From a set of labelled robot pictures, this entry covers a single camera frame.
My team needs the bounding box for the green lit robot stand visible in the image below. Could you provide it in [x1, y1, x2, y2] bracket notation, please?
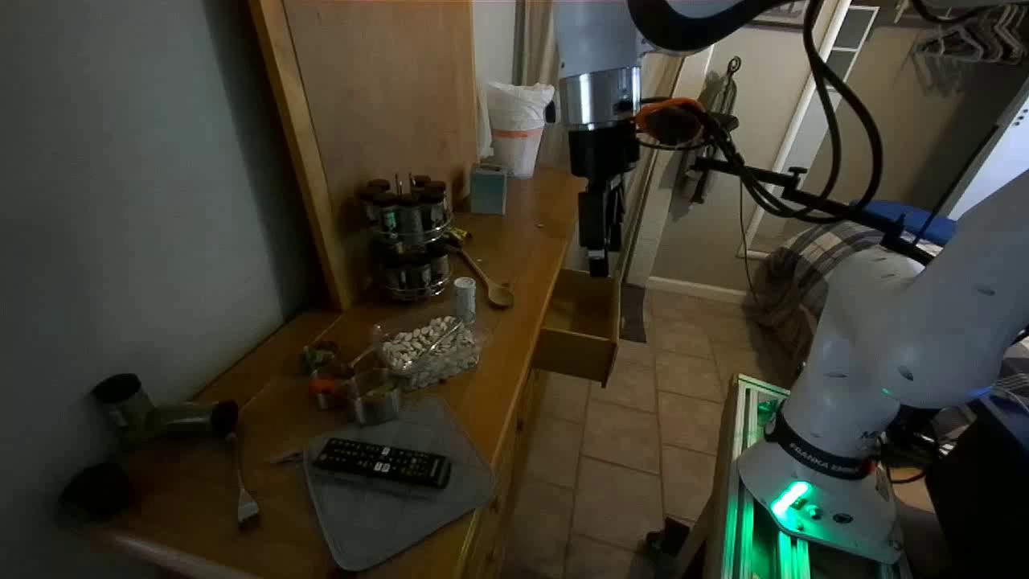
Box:
[702, 368, 914, 579]

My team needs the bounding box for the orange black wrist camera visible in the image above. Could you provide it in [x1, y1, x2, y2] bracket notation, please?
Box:
[632, 94, 714, 152]

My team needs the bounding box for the clear crinkled plastic bag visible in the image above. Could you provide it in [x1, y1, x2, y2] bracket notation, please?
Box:
[371, 313, 484, 389]

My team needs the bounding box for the open wooden drawer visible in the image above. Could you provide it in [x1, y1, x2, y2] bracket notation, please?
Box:
[531, 268, 627, 389]

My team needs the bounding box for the wooden dresser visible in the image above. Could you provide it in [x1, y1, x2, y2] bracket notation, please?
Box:
[100, 156, 592, 579]

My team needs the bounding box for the white salt container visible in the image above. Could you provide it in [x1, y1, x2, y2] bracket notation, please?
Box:
[450, 272, 482, 321]

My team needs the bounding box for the small teal box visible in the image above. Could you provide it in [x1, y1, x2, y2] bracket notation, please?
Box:
[466, 156, 515, 218]

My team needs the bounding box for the thick black cable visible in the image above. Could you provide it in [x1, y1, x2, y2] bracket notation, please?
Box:
[799, 0, 886, 220]

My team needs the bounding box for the black remote control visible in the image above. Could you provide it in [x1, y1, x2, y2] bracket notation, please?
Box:
[307, 434, 456, 495]

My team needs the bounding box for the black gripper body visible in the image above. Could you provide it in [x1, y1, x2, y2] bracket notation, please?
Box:
[564, 116, 642, 209]

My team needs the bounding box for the grey mat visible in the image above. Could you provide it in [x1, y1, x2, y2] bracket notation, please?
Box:
[299, 397, 502, 574]

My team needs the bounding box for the small brown bottle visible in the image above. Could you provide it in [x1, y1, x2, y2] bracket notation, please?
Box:
[306, 368, 344, 418]

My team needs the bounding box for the leaning wooden board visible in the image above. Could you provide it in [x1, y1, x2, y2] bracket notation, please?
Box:
[245, 0, 482, 314]

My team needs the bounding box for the blue cushion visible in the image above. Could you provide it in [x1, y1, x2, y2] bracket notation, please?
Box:
[857, 195, 958, 250]

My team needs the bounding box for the wooden spoon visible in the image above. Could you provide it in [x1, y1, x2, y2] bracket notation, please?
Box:
[441, 220, 517, 314]

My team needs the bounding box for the plaid blanket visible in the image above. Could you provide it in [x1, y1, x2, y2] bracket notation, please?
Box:
[741, 218, 915, 374]

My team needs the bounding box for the small grey cup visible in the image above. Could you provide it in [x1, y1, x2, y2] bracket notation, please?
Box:
[355, 381, 404, 428]

